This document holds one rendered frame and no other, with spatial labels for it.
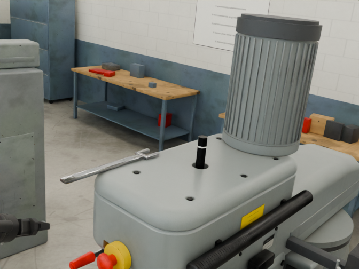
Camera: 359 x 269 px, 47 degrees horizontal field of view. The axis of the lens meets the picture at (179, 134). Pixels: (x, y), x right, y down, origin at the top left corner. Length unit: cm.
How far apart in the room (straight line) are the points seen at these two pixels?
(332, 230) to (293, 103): 58
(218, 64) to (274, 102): 510
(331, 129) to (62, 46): 528
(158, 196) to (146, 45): 631
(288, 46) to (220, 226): 43
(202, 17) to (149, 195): 554
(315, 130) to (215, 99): 184
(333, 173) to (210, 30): 490
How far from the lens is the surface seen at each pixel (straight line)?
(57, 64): 823
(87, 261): 92
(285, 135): 103
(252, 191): 87
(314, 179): 131
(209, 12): 616
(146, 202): 75
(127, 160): 89
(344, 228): 150
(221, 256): 79
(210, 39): 614
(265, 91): 98
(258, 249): 104
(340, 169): 146
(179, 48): 652
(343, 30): 521
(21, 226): 142
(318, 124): 486
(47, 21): 804
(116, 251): 81
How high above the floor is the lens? 225
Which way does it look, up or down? 19 degrees down
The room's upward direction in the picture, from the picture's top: 5 degrees clockwise
